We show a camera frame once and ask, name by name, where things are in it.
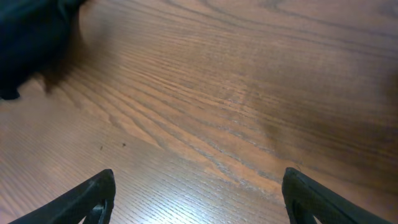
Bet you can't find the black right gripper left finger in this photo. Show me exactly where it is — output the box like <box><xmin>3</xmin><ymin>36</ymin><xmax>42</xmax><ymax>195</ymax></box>
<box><xmin>11</xmin><ymin>169</ymin><xmax>116</xmax><ymax>224</ymax></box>

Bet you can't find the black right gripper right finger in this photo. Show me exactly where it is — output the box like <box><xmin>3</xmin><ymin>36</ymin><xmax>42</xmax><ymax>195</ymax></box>
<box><xmin>282</xmin><ymin>167</ymin><xmax>389</xmax><ymax>224</ymax></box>

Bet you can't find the black polo shirt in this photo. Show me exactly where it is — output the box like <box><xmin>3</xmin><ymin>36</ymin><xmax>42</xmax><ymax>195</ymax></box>
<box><xmin>1</xmin><ymin>0</ymin><xmax>86</xmax><ymax>100</ymax></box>

